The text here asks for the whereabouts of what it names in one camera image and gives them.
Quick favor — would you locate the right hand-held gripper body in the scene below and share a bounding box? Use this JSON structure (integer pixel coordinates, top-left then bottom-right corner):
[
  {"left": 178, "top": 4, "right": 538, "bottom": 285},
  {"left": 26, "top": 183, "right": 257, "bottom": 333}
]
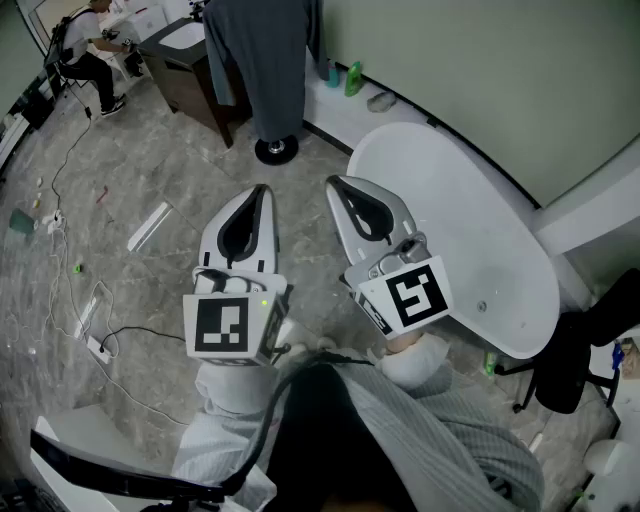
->
[{"left": 343, "top": 231, "right": 455, "bottom": 342}]

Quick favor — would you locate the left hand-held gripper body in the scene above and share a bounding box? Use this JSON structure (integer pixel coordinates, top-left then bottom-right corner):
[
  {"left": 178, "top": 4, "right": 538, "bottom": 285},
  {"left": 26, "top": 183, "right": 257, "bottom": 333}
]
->
[{"left": 182, "top": 267, "right": 291, "bottom": 372}]

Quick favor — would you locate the dark grey clothing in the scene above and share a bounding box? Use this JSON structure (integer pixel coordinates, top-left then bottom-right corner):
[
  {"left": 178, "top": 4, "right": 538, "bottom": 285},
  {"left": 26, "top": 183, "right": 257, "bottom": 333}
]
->
[{"left": 201, "top": 0, "right": 331, "bottom": 144}]

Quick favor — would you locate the person's right forearm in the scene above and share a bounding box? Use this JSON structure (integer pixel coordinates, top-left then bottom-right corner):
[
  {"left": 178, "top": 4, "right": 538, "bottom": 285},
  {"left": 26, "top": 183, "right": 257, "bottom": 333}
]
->
[{"left": 374, "top": 331, "right": 452, "bottom": 392}]

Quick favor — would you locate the person's left forearm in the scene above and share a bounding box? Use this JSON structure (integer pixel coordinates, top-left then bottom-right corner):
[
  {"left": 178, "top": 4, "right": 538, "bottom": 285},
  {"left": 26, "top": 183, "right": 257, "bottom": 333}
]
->
[{"left": 193, "top": 358, "right": 282, "bottom": 417}]

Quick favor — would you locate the person's grey ribbed clothing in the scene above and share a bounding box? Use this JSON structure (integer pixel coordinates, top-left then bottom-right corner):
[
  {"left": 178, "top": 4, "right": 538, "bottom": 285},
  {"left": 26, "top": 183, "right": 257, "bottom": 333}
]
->
[{"left": 171, "top": 348, "right": 547, "bottom": 512}]

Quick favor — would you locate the white bathtub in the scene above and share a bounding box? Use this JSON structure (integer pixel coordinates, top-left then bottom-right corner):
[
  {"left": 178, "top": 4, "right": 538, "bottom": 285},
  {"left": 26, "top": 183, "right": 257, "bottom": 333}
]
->
[{"left": 345, "top": 121, "right": 561, "bottom": 361}]

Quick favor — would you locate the white flat strip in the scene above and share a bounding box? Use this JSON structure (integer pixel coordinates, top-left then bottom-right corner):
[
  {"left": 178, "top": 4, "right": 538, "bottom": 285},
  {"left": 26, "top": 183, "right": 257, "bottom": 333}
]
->
[
  {"left": 126, "top": 201, "right": 174, "bottom": 253},
  {"left": 73, "top": 293, "right": 100, "bottom": 340}
]

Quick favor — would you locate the grey cloth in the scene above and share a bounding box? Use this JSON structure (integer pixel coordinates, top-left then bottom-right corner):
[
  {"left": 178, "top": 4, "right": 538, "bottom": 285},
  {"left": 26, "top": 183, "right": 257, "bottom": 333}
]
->
[{"left": 366, "top": 91, "right": 398, "bottom": 113}]

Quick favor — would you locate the green plastic bottle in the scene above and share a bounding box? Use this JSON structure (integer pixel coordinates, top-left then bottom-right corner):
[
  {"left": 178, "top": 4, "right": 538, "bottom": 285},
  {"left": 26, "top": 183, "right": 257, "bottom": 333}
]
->
[{"left": 344, "top": 60, "right": 363, "bottom": 98}]

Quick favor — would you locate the dark wooden sink cabinet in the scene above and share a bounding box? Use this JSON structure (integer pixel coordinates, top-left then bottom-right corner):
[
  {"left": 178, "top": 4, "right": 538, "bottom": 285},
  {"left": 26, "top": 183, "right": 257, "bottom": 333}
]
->
[{"left": 136, "top": 16, "right": 254, "bottom": 149}]

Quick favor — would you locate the black office chair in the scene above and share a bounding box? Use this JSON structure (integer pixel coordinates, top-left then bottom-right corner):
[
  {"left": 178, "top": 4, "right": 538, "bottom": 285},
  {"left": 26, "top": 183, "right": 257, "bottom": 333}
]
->
[{"left": 493, "top": 267, "right": 640, "bottom": 416}]

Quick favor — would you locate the green dustpan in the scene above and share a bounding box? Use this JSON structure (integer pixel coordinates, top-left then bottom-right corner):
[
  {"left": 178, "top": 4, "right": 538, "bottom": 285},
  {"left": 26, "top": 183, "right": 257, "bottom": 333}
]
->
[{"left": 9, "top": 207, "right": 37, "bottom": 236}]

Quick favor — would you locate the white box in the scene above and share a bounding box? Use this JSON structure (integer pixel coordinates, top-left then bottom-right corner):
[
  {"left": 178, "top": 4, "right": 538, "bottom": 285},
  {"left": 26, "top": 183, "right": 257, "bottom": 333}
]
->
[{"left": 128, "top": 3, "right": 167, "bottom": 42}]

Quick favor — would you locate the black floor cable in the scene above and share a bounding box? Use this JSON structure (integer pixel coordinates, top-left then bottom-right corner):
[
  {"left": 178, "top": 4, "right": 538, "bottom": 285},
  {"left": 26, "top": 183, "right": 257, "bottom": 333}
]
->
[{"left": 99, "top": 325, "right": 187, "bottom": 352}]

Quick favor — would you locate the black body cable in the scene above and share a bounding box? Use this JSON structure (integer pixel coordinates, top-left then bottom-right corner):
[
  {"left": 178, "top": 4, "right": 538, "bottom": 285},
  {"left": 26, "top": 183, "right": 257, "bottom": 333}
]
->
[{"left": 218, "top": 349, "right": 374, "bottom": 497}]

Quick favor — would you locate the white floor cable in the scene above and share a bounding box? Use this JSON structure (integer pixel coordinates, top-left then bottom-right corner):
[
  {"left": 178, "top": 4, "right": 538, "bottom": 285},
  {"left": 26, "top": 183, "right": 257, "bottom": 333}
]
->
[{"left": 9, "top": 219, "right": 191, "bottom": 427}]

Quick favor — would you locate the thin black cable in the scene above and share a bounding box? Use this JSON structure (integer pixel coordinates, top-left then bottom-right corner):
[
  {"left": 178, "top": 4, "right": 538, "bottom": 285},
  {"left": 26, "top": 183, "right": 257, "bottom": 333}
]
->
[{"left": 51, "top": 83, "right": 93, "bottom": 213}]

